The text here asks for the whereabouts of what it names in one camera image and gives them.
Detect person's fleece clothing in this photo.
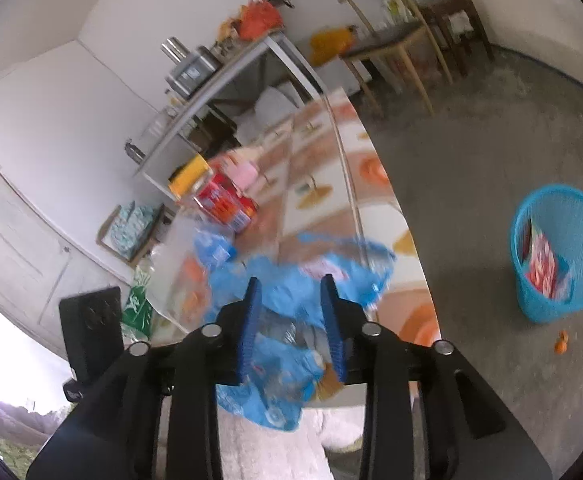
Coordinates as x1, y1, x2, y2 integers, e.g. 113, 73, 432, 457
216, 404, 367, 480

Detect steel rice cooker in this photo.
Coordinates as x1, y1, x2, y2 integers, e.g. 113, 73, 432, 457
164, 46, 222, 98

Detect white door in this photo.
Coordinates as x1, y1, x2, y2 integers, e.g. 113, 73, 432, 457
0, 162, 122, 351

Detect light wooden chair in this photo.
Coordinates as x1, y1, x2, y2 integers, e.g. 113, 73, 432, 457
339, 0, 455, 117

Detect blue plastic bag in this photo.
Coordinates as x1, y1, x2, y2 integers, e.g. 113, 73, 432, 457
206, 232, 398, 432

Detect white green packet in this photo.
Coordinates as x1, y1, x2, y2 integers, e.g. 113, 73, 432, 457
381, 0, 419, 26

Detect steel canister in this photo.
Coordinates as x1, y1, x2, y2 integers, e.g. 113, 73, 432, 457
160, 36, 187, 63

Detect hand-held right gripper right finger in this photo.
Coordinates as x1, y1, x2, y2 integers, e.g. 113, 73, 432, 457
320, 275, 555, 480

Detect white orange medicine box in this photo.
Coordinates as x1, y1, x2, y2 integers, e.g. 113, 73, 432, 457
168, 154, 212, 198

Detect dark wooden stool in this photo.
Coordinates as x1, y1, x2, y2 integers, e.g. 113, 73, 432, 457
424, 0, 495, 78

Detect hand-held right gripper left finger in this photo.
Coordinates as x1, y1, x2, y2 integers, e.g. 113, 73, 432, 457
26, 276, 263, 480

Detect blue mesh wastebasket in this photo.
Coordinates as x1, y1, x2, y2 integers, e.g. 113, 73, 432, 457
510, 184, 583, 324

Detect brown food bag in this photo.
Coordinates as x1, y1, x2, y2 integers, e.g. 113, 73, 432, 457
216, 17, 242, 46

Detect red drink can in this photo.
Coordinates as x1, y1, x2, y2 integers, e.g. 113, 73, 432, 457
193, 172, 260, 233

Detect teal patterned cloth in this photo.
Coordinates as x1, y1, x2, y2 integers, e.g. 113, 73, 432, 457
109, 200, 155, 256

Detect white shelf table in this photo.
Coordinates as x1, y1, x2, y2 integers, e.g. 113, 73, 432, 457
134, 30, 332, 201

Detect white sack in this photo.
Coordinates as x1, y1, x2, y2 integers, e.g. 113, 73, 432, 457
254, 87, 297, 128

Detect yellow plastic bag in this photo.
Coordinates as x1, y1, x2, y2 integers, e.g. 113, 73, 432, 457
310, 25, 359, 67

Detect patterned tablecloth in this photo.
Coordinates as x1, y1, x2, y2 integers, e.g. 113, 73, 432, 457
149, 87, 442, 406

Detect small wooden stool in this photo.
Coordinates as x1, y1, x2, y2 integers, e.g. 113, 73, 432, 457
96, 200, 175, 266

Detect red white packet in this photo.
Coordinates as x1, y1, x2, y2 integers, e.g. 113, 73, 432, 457
524, 220, 575, 301

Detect orange plastic bag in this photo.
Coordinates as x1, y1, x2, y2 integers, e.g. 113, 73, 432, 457
236, 0, 285, 41

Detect green plastic bag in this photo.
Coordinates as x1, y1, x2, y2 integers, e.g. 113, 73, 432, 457
122, 265, 155, 341

